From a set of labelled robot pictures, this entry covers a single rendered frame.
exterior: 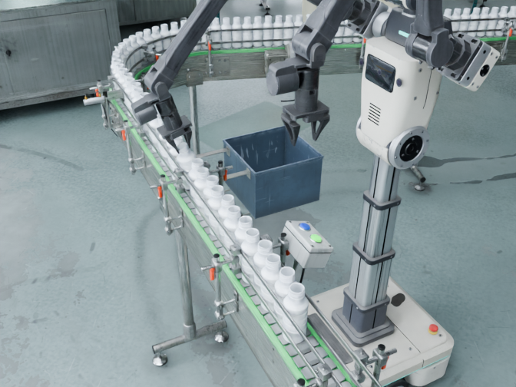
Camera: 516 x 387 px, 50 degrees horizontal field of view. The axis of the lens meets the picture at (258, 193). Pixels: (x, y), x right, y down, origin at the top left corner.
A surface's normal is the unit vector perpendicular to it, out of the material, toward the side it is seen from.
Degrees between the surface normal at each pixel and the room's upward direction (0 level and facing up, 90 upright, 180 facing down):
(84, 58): 90
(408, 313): 0
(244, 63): 90
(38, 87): 90
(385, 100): 90
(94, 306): 0
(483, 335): 0
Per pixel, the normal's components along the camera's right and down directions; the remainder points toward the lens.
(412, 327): 0.00, -0.83
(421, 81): 0.45, 0.50
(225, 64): 0.15, 0.55
